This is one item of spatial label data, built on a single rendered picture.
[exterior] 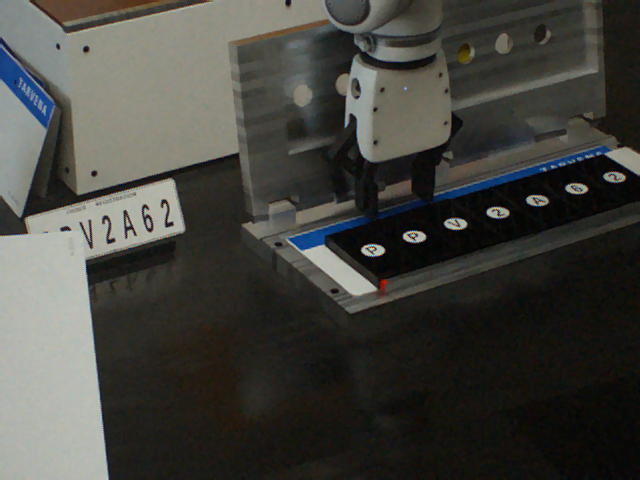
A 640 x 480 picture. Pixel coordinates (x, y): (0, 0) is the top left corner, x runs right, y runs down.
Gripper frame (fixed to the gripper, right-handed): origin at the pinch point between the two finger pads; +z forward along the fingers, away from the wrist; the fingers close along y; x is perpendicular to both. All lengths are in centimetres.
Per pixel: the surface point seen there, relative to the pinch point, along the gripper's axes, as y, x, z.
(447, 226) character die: 1.3, -7.5, 0.9
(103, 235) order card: -28.1, 9.0, 1.3
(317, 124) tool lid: -6.0, 5.1, -6.8
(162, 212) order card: -21.5, 9.3, 0.7
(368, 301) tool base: -12.1, -14.1, 1.9
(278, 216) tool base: -11.8, 3.1, 1.0
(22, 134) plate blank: -28.8, 26.3, -2.7
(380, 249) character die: -6.8, -7.9, 0.9
